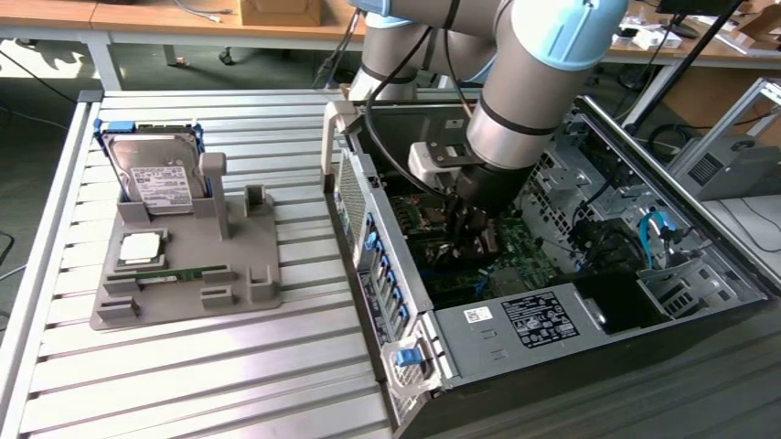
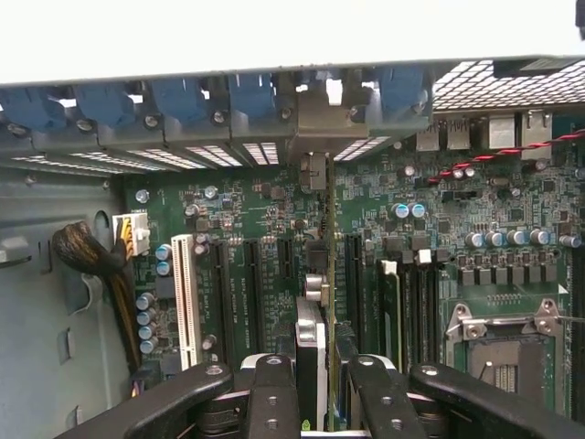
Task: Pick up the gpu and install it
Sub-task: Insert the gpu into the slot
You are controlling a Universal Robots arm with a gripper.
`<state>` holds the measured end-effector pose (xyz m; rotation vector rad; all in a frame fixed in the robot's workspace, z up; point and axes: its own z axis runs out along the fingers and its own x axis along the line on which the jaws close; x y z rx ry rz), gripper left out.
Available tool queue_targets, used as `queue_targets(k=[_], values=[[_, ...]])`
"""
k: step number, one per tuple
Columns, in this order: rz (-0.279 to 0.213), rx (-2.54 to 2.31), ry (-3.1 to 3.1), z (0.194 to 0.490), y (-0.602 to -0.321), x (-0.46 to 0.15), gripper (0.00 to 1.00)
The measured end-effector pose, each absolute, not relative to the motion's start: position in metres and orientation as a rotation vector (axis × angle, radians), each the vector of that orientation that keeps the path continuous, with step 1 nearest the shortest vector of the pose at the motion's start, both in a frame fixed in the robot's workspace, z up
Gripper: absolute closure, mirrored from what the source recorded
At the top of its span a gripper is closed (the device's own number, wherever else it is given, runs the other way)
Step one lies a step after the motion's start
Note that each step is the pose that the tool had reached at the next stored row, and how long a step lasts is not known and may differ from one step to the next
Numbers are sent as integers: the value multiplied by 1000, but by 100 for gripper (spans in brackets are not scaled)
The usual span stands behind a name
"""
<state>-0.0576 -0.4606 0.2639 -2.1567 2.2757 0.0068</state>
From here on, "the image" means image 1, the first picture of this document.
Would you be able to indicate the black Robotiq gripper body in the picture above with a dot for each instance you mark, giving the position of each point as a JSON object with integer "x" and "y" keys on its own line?
{"x": 494, "y": 187}

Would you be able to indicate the graphics card with metal bracket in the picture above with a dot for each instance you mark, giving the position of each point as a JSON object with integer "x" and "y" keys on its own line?
{"x": 440, "y": 253}

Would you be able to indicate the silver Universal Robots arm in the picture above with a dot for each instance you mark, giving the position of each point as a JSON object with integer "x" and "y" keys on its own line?
{"x": 531, "y": 68}

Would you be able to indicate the CPU socket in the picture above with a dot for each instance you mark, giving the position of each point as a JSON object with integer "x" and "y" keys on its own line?
{"x": 430, "y": 215}

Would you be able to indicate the green motherboard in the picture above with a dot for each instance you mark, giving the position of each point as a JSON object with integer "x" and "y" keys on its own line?
{"x": 525, "y": 247}

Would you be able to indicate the grey chipset heatsink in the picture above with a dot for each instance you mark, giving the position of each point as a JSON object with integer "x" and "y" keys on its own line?
{"x": 509, "y": 281}

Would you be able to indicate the perforated metal drive cage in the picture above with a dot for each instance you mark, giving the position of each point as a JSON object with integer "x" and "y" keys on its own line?
{"x": 561, "y": 201}

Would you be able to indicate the open grey PC case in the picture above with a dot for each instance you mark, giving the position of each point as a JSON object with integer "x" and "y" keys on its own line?
{"x": 385, "y": 137}

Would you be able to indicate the grey power supply unit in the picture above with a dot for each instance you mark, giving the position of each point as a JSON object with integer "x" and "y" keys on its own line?
{"x": 470, "y": 343}

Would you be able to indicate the blue case latch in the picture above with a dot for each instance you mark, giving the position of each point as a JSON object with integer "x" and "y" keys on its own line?
{"x": 406, "y": 357}

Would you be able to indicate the grey disk bay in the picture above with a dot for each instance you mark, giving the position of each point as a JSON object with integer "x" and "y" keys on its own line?
{"x": 689, "y": 292}

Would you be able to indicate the orange white small box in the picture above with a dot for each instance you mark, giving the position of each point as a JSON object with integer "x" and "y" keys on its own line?
{"x": 625, "y": 34}

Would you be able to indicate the grey computer tower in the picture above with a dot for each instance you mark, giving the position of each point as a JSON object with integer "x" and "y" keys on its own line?
{"x": 739, "y": 174}

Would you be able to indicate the black tripod pole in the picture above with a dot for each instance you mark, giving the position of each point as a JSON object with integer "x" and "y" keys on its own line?
{"x": 688, "y": 64}

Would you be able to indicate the green RAM stick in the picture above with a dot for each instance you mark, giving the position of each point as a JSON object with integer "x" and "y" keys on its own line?
{"x": 183, "y": 274}

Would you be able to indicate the grey plastic parts rack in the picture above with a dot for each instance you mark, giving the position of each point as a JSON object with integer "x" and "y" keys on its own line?
{"x": 177, "y": 256}

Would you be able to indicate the black monitor stand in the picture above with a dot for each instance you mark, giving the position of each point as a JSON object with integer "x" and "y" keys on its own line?
{"x": 696, "y": 5}

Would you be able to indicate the brown cardboard box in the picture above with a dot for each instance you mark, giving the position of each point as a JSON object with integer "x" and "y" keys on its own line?
{"x": 763, "y": 27}
{"x": 281, "y": 11}

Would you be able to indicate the chair caster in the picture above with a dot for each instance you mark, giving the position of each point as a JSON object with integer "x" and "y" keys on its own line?
{"x": 227, "y": 56}

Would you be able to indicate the silver CPU chip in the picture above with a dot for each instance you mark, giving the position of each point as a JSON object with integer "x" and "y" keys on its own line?
{"x": 141, "y": 249}

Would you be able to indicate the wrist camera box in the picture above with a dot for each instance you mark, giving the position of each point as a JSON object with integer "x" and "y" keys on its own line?
{"x": 424, "y": 162}

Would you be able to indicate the wooden desk grey frame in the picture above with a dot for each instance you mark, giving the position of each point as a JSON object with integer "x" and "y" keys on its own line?
{"x": 727, "y": 54}
{"x": 122, "y": 13}

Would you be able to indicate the aluminium profile frame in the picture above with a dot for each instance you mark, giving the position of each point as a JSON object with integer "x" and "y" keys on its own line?
{"x": 771, "y": 87}

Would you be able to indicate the hard disk in blue frame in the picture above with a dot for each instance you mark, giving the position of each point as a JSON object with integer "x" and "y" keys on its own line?
{"x": 159, "y": 174}

